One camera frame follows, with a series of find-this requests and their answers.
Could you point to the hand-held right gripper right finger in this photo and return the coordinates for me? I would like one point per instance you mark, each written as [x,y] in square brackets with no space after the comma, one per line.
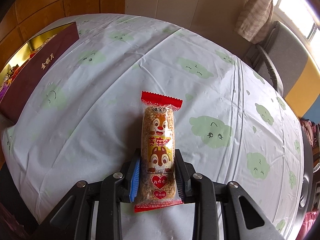
[180,180]

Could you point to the brown wooden wardrobe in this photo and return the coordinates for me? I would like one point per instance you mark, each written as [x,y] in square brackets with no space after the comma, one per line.
[50,0]

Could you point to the grey yellow blue armchair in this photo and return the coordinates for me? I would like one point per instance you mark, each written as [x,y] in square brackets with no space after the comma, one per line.
[287,52]

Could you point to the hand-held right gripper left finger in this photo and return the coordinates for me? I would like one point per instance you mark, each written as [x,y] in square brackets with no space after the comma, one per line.
[135,180]

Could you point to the window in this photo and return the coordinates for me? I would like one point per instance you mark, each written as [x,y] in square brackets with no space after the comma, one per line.
[297,7]

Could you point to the sesame bar packet cartoon print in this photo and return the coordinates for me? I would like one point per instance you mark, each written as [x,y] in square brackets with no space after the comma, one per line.
[157,130]

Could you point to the maroon gift box gold lining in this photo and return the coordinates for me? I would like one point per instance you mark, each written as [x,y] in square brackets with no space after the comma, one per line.
[45,75]

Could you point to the person's dark red clothing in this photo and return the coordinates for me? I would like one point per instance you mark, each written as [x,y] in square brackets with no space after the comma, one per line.
[10,222]

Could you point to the pink clothes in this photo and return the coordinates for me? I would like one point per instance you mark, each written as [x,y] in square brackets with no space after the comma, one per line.
[310,132]

